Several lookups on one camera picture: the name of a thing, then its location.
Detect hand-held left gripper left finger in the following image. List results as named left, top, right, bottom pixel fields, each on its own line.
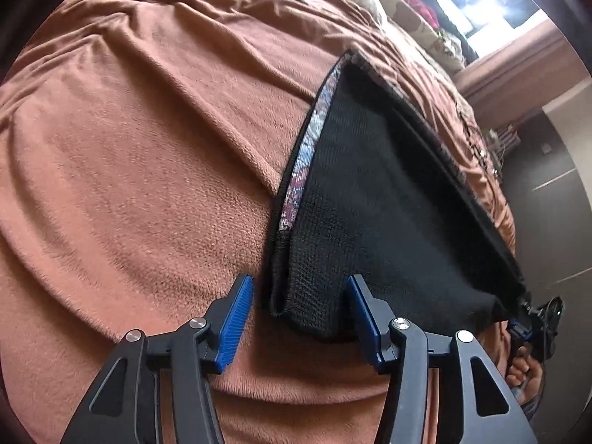
left=60, top=274, right=254, bottom=444

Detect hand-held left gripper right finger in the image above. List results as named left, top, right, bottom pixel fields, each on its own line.
left=346, top=274, right=539, bottom=444

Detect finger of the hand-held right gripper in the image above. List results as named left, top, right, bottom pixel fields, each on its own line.
left=508, top=302, right=534, bottom=342

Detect black pants with patterned trim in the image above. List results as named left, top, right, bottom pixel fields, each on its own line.
left=261, top=50, right=528, bottom=344

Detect person's right hand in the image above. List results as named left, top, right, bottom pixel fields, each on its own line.
left=505, top=347, right=544, bottom=403

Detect brown blanket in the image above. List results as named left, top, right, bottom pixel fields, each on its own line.
left=0, top=0, right=519, bottom=444

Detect white rack with sticks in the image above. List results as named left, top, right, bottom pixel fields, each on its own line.
left=483, top=122, right=522, bottom=167

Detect pink curtain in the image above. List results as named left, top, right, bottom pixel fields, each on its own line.
left=455, top=17, right=575, bottom=123

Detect beige bedding with brown print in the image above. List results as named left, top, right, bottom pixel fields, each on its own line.
left=377, top=0, right=468, bottom=74

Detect red cloth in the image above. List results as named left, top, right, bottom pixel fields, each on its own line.
left=402, top=0, right=442, bottom=28

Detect dark cord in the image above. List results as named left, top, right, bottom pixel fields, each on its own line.
left=455, top=102, right=501, bottom=179

